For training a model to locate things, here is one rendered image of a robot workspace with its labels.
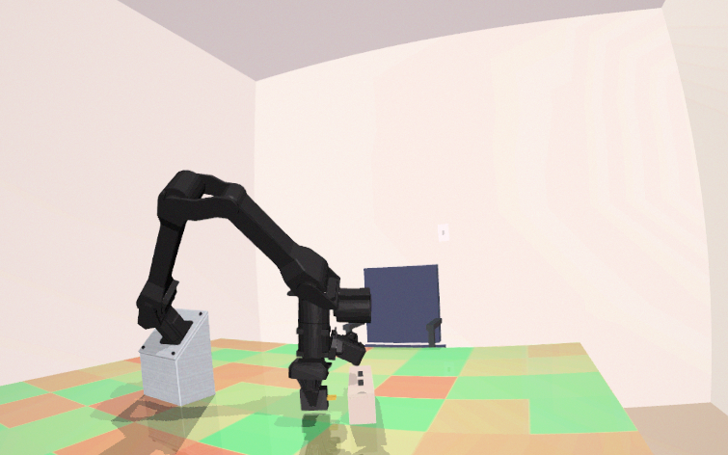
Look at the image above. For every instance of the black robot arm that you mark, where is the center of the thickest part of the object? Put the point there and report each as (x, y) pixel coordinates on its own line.
(306, 273)

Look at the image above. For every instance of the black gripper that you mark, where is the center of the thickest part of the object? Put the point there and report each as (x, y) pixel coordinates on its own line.
(311, 369)

